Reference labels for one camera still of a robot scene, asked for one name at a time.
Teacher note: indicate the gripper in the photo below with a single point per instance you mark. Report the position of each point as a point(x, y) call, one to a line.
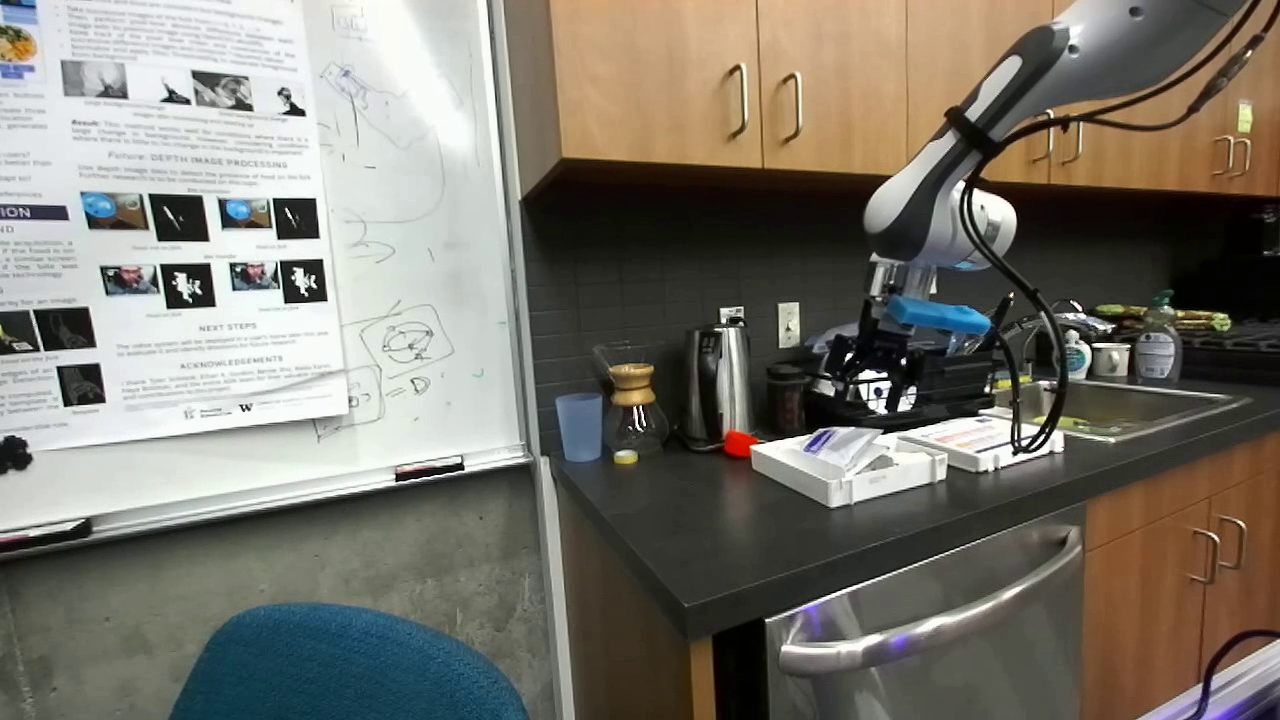
point(885, 348)

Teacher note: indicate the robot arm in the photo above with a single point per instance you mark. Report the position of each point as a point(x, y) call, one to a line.
point(1000, 90)

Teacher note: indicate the white packet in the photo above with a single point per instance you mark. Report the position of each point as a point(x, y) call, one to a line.
point(845, 447)

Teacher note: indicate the white box of coloured packets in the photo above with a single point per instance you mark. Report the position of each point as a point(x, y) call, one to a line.
point(985, 452)

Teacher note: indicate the dark jar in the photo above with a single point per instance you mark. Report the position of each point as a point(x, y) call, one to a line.
point(786, 402)

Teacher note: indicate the black countertop organiser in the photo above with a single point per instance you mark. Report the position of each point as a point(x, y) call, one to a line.
point(955, 385)

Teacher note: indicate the row of coloured packets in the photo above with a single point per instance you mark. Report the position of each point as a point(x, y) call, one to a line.
point(970, 434)

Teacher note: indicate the red plastic lid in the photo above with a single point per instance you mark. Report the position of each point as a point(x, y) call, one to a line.
point(740, 445)

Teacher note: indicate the stainless steel electric kettle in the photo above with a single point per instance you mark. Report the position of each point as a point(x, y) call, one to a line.
point(718, 385)

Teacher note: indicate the tap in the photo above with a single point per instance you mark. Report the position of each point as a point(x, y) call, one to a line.
point(1040, 318)

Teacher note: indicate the white soap bottle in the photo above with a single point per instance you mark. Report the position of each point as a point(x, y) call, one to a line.
point(1077, 358)

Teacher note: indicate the glass coffee carafe wooden collar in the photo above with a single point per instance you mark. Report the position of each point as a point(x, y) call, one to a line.
point(634, 415)

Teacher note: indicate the white mug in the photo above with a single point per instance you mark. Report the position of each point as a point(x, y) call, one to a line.
point(1110, 360)

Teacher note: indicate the sink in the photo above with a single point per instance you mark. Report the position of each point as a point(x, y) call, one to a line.
point(1120, 405)

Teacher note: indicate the clear dish soap bottle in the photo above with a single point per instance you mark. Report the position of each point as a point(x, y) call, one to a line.
point(1158, 348)

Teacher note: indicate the blue plastic cup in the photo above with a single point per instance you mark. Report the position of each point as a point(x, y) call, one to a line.
point(579, 428)

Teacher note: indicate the dishwasher door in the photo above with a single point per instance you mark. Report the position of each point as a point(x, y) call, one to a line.
point(950, 690)

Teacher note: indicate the heap of green yellow sponges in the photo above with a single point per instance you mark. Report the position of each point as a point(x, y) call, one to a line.
point(1190, 318)

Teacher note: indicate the base cabinet door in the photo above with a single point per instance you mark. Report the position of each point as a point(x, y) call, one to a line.
point(1240, 600)
point(1140, 620)

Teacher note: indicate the whiteboard eraser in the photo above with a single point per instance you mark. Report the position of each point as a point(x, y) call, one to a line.
point(430, 468)

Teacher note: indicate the whiteboard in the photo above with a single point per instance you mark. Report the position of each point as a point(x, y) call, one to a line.
point(420, 300)

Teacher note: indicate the yellow sticky note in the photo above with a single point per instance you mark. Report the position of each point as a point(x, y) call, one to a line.
point(1245, 116)

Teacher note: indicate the blue office chair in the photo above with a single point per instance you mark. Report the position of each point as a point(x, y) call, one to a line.
point(340, 665)

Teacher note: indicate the research poster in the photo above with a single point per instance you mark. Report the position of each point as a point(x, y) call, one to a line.
point(180, 250)

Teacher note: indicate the black magnet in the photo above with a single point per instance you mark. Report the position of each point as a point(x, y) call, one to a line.
point(14, 455)

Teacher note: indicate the wall cabinet door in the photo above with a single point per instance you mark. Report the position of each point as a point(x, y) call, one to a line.
point(650, 80)
point(1150, 150)
point(950, 50)
point(840, 80)

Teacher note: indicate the wooden wall cabinet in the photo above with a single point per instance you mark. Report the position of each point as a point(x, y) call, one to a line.
point(650, 90)

